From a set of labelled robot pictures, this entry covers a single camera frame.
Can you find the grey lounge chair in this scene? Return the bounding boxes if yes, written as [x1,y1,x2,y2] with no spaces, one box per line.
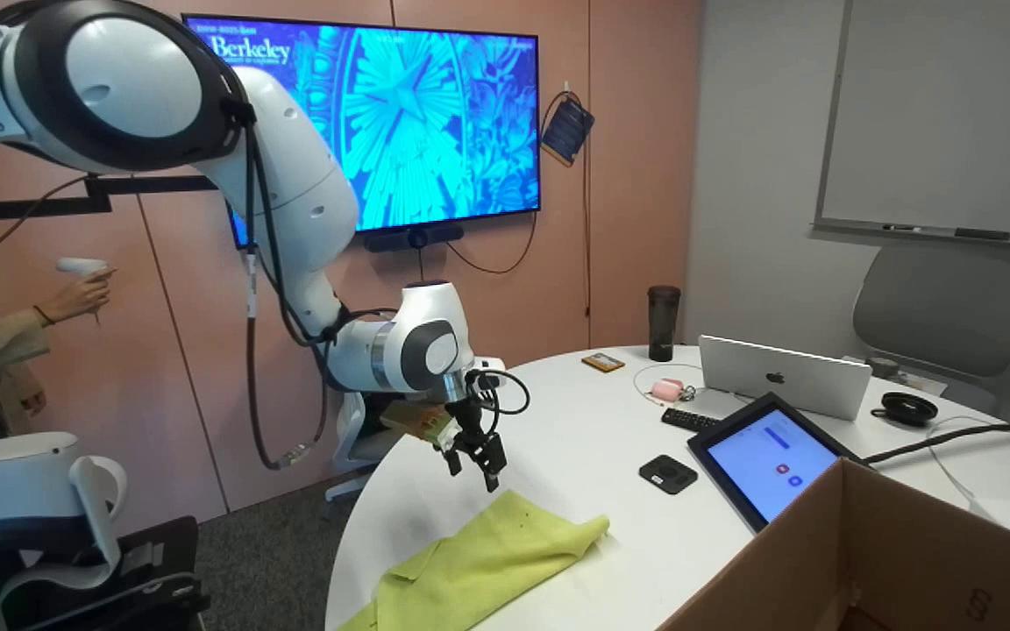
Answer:
[849,237,1010,396]

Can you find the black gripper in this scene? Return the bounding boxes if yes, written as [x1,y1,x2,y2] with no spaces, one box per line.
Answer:
[438,392,510,493]

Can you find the person's hand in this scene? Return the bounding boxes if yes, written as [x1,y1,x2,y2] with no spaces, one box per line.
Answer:
[32,272,120,331]

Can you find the black tumbler cup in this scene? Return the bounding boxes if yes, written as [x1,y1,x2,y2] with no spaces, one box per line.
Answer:
[643,281,685,361]

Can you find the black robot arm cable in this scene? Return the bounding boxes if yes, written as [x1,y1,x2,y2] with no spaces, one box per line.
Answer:
[240,116,532,472]

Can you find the black TV cable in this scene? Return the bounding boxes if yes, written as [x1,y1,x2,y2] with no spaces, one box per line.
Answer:
[444,217,538,281]

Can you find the grey white office chair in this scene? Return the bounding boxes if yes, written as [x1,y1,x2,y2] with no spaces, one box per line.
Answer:
[326,388,415,508]

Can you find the small black phone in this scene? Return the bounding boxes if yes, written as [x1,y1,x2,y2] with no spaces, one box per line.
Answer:
[635,451,703,498]

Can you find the small brown card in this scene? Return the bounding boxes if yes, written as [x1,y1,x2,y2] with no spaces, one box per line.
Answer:
[575,347,629,374]

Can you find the small dark cup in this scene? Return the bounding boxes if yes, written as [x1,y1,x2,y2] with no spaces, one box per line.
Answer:
[858,351,900,383]

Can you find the white handheld controller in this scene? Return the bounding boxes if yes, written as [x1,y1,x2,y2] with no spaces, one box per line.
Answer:
[54,256,120,288]

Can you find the black wall tablet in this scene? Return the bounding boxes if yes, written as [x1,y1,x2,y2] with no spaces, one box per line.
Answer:
[538,83,595,164]

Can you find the wall whiteboard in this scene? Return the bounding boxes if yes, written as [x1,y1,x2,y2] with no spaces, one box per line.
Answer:
[811,0,1010,256]

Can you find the silver laptop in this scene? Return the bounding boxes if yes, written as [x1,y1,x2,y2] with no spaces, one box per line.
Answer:
[696,331,873,423]

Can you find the black wall cable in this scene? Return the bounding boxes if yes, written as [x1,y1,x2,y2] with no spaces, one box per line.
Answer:
[575,153,593,345]

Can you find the black video bar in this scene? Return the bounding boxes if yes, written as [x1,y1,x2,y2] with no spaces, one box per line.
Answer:
[360,220,469,256]

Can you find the brown cardboard box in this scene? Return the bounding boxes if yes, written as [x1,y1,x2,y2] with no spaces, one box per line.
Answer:
[662,456,1010,631]

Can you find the black round puck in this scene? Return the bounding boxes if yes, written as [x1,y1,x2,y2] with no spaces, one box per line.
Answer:
[873,388,941,430]

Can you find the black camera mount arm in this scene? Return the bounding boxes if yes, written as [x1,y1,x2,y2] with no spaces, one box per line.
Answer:
[0,171,222,229]

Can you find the pink computer mouse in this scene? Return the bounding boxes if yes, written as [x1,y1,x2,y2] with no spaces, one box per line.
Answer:
[645,374,696,402]

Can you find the black remote control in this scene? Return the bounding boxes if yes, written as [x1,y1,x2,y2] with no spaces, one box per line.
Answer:
[657,402,725,438]

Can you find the tan wrist camera mount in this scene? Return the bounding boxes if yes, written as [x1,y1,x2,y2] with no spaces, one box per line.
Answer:
[379,396,451,441]

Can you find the black table cable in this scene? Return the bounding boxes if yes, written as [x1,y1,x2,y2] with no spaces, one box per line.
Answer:
[857,418,1010,470]

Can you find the wall-mounted TV screen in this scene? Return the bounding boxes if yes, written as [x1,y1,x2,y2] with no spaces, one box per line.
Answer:
[182,11,546,237]

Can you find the black tablet blue screen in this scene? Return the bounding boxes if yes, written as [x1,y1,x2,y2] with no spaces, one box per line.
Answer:
[685,388,863,538]

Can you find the yellow-green towel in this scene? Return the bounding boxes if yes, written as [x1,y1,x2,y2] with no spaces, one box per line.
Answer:
[341,487,614,631]

